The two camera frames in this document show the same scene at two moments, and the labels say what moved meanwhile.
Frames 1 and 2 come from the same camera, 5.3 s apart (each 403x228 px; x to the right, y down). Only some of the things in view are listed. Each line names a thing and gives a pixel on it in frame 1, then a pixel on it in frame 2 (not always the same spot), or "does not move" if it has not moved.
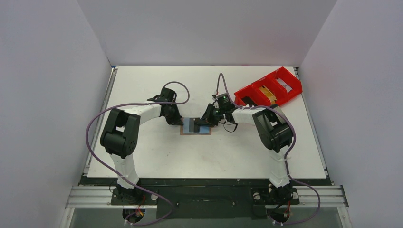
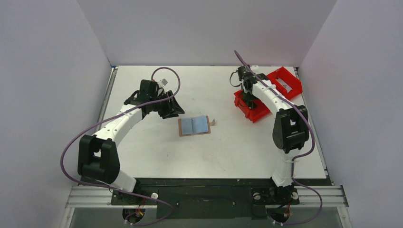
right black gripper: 208,112 → 250,99
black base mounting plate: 207,198 does not move
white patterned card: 288,89 does not move
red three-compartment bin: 274,88 does not move
